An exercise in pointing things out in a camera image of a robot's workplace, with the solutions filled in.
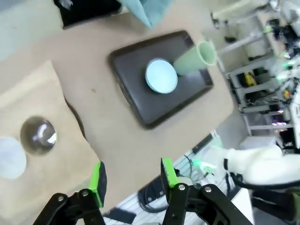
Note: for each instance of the shiny metal bowl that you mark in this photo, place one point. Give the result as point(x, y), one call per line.
point(37, 134)

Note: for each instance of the white metal rack shelving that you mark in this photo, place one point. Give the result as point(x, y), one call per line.
point(257, 98)

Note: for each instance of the beige cloth mat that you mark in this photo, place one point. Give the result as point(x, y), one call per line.
point(51, 182)

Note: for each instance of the yellow tool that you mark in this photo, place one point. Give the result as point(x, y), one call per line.
point(249, 79)

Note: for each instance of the light blue cloth mat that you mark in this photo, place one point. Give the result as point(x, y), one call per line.
point(150, 10)

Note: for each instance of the pale green cup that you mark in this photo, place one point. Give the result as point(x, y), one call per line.
point(192, 62)

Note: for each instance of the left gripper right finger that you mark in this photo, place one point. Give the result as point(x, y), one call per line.
point(170, 173)

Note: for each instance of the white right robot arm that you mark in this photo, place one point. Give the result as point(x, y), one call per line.
point(257, 159)

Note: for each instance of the dark brown tray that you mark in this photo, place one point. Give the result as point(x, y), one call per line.
point(131, 70)

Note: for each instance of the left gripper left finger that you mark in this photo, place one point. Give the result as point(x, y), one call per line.
point(96, 185)

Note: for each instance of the small white plate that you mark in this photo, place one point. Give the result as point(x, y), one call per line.
point(10, 158)

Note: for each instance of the light blue plate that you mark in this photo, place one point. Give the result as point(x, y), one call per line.
point(161, 76)

